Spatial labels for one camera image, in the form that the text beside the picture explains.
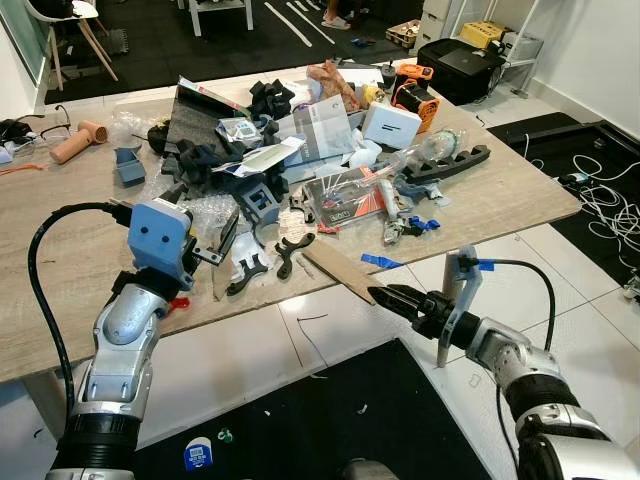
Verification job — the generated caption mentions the orange plastic strip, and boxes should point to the orange plastic strip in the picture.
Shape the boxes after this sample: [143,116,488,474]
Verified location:
[0,159,50,179]

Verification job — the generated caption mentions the black printed bracket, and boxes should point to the black printed bracket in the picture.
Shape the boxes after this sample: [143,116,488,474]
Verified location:
[164,139,237,187]

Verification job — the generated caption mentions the white bench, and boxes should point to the white bench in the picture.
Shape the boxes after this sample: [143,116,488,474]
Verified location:
[184,0,257,40]

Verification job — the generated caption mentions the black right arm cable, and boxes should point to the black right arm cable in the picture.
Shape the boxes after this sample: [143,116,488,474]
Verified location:
[476,257,557,353]

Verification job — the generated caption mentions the yellow box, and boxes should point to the yellow box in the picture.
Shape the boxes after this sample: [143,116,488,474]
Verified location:
[459,19,505,49]

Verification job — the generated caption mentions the wooden pallet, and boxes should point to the wooden pallet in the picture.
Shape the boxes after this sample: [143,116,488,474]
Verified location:
[384,17,424,49]

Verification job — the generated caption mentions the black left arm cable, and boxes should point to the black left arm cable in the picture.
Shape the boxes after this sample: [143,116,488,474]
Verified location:
[28,201,134,401]

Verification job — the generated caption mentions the blue white packet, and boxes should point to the blue white packet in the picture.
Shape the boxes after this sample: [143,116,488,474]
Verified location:
[182,435,218,474]

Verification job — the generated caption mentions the person foot in sandal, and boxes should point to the person foot in sandal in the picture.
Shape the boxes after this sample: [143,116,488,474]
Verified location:
[319,0,354,32]

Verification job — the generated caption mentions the orange power tool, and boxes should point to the orange power tool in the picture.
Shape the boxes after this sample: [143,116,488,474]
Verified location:
[391,61,442,134]

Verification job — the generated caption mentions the white box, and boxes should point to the white box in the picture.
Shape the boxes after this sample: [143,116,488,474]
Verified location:
[361,102,423,150]

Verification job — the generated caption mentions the brown crumpled paper bag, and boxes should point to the brown crumpled paper bag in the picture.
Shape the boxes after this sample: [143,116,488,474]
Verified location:
[305,59,362,112]

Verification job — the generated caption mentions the blue clip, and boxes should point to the blue clip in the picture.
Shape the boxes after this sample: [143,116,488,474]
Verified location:
[407,214,443,235]

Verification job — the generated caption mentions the red packaged tool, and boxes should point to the red packaged tool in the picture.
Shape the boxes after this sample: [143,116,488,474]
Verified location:
[302,167,392,232]

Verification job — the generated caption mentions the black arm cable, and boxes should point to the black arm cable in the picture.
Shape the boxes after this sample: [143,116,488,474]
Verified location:
[28,201,134,401]
[476,257,557,353]

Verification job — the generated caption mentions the black printed part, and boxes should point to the black printed part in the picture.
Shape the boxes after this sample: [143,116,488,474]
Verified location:
[249,78,297,122]

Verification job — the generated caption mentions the grey white booklet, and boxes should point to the grey white booklet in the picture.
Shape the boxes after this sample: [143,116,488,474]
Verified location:
[284,99,357,167]

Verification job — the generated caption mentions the large grey-blue printed bracket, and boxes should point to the large grey-blue printed bracket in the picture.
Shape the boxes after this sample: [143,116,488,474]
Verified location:
[231,171,287,227]

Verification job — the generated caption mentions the grey robot foot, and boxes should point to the grey robot foot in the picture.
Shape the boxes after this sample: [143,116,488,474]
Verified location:
[342,457,404,480]

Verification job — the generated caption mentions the black case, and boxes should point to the black case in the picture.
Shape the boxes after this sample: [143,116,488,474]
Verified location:
[416,37,507,107]

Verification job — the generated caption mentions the black foam sheet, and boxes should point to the black foam sheet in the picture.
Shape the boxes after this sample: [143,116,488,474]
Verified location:
[165,77,264,160]

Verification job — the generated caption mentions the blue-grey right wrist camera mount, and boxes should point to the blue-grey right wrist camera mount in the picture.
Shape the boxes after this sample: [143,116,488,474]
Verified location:
[438,246,483,368]

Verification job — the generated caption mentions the small grey-blue printed part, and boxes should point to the small grey-blue printed part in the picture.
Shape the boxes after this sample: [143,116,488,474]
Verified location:
[114,147,148,188]

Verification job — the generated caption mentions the blue tape piece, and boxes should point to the blue tape piece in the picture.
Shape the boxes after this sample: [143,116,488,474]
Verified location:
[361,251,407,271]

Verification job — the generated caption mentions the black eyeglasses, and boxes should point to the black eyeglasses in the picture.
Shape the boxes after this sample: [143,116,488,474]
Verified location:
[0,104,74,144]

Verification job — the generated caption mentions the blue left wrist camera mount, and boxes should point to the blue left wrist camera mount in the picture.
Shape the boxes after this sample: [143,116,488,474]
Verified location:
[127,198,203,279]

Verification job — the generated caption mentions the red plastic clip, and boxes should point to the red plastic clip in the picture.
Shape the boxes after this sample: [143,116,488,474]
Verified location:
[164,292,192,314]

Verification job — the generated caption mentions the black floor mat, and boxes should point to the black floor mat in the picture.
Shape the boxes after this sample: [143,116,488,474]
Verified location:
[487,111,640,288]
[128,337,493,480]

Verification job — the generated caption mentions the white chair wooden legs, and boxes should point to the white chair wooden legs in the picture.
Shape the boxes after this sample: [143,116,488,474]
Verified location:
[22,0,122,94]

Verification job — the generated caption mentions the light wooden table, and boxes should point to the light wooden table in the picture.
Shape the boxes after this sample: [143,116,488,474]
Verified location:
[0,60,583,386]

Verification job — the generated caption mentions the long tan cardboard strip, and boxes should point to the long tan cardboard strip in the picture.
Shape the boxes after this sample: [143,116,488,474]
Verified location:
[302,240,379,306]

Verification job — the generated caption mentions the black printed wrench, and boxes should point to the black printed wrench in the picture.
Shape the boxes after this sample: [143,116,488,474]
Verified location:
[227,247,272,298]
[274,231,318,281]

